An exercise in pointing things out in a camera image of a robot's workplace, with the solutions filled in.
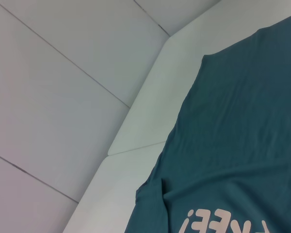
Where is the teal T-shirt with FREE print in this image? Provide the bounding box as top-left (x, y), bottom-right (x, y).
top-left (135, 11), bottom-right (291, 233)

